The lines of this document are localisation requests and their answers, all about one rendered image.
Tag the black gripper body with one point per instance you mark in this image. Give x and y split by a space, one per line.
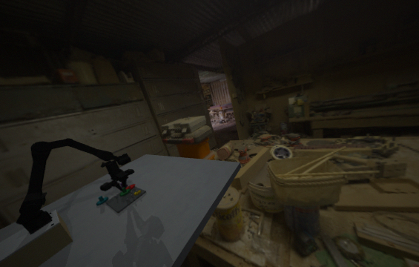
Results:
108 185

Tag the teal gear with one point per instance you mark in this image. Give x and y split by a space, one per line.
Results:
101 200

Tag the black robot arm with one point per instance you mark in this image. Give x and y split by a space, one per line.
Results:
31 215

